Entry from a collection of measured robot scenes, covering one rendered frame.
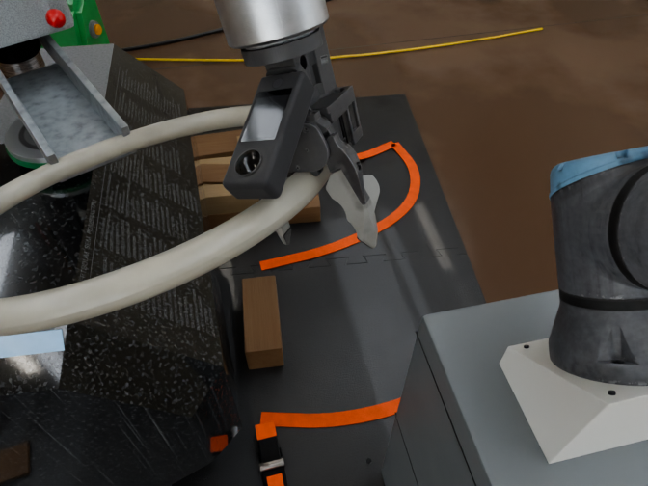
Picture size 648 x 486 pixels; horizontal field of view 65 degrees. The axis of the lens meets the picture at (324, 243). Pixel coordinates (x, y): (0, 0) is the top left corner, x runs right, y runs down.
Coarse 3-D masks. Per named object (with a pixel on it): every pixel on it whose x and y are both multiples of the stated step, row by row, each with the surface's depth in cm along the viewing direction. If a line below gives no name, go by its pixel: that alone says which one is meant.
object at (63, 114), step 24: (48, 48) 99; (0, 72) 88; (48, 72) 97; (72, 72) 89; (24, 96) 91; (48, 96) 91; (72, 96) 91; (96, 96) 83; (24, 120) 79; (48, 120) 86; (72, 120) 86; (96, 120) 86; (120, 120) 78; (48, 144) 81; (72, 144) 81
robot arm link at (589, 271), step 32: (576, 160) 62; (608, 160) 59; (640, 160) 58; (576, 192) 62; (608, 192) 58; (576, 224) 62; (608, 224) 57; (576, 256) 64; (608, 256) 58; (576, 288) 65; (608, 288) 61; (640, 288) 60
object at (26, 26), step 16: (0, 0) 87; (16, 0) 89; (32, 0) 90; (48, 0) 92; (64, 0) 94; (0, 16) 89; (16, 16) 90; (32, 16) 92; (0, 32) 90; (16, 32) 92; (32, 32) 93; (48, 32) 95; (0, 48) 97
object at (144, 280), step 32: (160, 128) 78; (192, 128) 78; (224, 128) 78; (64, 160) 74; (96, 160) 77; (0, 192) 68; (32, 192) 71; (288, 192) 45; (224, 224) 42; (256, 224) 43; (160, 256) 40; (192, 256) 40; (224, 256) 41; (64, 288) 39; (96, 288) 38; (128, 288) 39; (160, 288) 40; (0, 320) 39; (32, 320) 39; (64, 320) 39
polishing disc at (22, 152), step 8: (16, 120) 119; (8, 128) 117; (16, 128) 117; (24, 128) 117; (8, 136) 115; (16, 136) 115; (24, 136) 115; (8, 144) 113; (16, 144) 113; (24, 144) 113; (32, 144) 113; (16, 152) 111; (24, 152) 111; (32, 152) 111; (40, 152) 111; (24, 160) 111; (32, 160) 110; (40, 160) 110
